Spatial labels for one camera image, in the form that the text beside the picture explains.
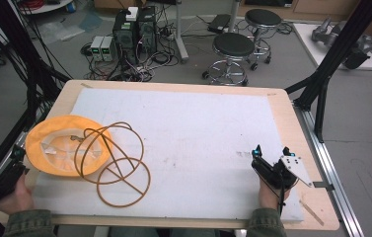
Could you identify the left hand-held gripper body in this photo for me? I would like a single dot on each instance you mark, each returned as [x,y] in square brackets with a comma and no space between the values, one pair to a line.
[1,184]

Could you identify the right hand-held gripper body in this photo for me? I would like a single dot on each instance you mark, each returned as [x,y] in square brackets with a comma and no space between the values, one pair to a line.
[279,174]

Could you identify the yellow bucket hat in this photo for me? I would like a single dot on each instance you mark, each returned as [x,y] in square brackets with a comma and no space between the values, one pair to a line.
[38,144]

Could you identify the person's left hand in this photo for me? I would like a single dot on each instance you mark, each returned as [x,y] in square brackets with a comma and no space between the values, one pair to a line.
[15,197]

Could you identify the person's right hand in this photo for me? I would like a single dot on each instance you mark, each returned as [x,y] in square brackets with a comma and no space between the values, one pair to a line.
[269,197]

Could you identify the white foam mat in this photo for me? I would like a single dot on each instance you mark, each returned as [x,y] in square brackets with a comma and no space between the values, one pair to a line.
[200,131]

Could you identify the large black round stool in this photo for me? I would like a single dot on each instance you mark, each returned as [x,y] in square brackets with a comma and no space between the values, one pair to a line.
[233,46]

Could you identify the white base board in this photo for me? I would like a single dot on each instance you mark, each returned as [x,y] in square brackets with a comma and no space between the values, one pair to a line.
[308,42]

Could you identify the clear plastic sheet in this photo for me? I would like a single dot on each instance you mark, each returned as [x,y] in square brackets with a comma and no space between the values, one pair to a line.
[60,31]

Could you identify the white power supply unit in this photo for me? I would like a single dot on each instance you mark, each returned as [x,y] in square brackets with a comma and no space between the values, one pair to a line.
[108,47]
[96,47]

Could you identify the small black round stool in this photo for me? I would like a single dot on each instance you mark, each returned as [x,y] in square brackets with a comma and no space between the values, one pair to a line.
[262,18]

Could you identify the flat black box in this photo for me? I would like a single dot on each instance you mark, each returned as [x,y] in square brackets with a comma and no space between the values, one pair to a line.
[219,23]

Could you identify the grey metal pole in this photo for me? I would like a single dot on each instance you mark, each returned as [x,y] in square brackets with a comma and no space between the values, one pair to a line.
[234,16]

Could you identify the grey metal table leg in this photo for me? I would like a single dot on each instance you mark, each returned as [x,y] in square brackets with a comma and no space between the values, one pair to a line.
[180,33]

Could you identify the round white table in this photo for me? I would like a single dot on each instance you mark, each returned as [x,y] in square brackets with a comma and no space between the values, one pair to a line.
[48,6]

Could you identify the black computer tower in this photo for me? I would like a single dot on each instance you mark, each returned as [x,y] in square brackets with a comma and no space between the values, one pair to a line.
[126,36]
[147,29]

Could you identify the small white box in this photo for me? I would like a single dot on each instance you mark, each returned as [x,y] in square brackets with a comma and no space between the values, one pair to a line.
[132,14]

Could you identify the aluminium rail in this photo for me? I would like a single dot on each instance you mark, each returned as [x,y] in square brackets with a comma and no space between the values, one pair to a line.
[331,174]

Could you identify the black metal frame stand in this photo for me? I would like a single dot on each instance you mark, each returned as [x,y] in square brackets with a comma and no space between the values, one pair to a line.
[338,52]
[25,59]

